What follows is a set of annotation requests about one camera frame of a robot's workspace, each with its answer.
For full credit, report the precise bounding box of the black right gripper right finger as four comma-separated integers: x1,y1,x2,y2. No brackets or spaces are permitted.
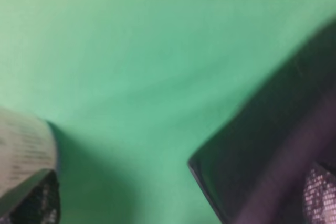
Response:
303,163,335,224

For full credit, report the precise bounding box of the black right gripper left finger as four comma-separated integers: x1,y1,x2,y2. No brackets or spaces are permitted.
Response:
1,169,61,224

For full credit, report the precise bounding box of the black leather glasses case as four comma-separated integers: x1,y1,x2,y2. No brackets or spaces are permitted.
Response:
188,22,335,223

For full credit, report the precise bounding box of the purple-topped trash bag roll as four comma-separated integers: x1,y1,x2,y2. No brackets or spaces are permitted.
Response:
1,108,58,195

